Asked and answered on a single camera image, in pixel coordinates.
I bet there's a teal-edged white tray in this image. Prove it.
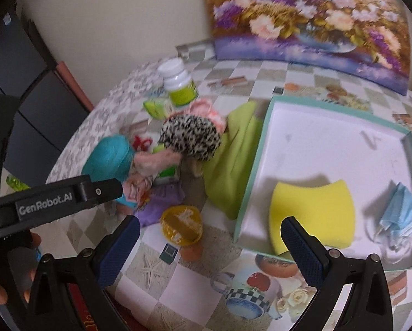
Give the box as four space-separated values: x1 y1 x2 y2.
233 96 412 272

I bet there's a yellow sponge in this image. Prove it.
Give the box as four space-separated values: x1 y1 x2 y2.
270 179 356 256

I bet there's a teal soft bundle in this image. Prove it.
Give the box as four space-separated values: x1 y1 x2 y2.
82 135 135 209

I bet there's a dark cabinet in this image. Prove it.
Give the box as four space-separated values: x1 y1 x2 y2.
0 7 92 187

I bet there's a pink ruffled cloth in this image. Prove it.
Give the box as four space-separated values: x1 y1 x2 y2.
183 98 227 133

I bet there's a grey leaf print tablecloth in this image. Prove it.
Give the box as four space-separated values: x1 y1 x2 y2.
45 57 179 183

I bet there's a red ribbon bow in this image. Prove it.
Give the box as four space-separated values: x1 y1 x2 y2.
132 136 153 152

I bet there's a green packet on floor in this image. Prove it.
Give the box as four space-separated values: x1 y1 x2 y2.
6 176 30 192

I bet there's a white bottle green label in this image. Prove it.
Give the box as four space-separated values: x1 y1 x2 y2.
158 58 199 107

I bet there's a checked printed tablecloth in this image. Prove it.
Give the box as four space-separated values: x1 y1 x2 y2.
64 41 412 331

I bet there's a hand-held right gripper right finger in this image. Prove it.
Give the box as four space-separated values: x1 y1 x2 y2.
281 216 394 331

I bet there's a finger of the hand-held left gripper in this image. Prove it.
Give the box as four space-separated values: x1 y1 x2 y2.
76 176 124 204

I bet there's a small green box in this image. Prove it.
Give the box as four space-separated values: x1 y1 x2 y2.
143 97 175 118

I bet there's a peach patterned cloth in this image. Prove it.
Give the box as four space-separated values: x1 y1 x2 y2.
123 174 156 211

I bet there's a salmon pink board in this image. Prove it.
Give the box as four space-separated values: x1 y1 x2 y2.
56 61 95 111

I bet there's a green and white packet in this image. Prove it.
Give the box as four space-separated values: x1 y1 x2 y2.
156 165 182 185

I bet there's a light pink cloth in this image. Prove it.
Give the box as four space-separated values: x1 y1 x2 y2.
132 146 182 176

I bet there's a yellow round lid container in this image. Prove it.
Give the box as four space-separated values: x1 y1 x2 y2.
160 205 204 247

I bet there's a lime green cloth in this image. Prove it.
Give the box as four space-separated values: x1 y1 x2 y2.
202 102 263 219

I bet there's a floral painting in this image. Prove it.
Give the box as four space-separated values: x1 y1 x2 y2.
199 0 411 95

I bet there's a purple cloth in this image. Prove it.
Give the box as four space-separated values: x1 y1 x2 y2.
133 183 187 228

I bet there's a blue face mask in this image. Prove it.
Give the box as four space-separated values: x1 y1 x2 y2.
365 181 412 263

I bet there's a leopard print cloth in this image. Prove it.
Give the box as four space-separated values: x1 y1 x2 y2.
158 115 222 162

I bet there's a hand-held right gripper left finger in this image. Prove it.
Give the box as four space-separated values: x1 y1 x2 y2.
21 215 142 331

